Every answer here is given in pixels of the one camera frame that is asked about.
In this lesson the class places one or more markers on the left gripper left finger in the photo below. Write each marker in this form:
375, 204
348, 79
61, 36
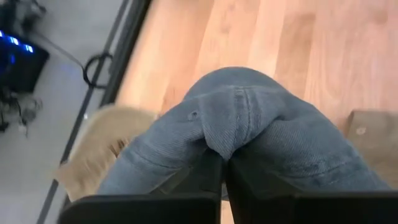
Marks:
202, 180

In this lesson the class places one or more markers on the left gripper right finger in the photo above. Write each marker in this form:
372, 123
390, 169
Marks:
252, 186

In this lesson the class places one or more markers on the blue denim cap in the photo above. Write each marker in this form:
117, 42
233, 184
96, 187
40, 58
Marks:
236, 118

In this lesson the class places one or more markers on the beige cap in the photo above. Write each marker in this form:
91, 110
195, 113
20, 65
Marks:
96, 149

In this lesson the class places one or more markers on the black device with blue lights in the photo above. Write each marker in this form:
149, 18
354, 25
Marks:
21, 71

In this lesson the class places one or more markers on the black aluminium table frame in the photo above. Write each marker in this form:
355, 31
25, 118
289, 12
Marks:
127, 46

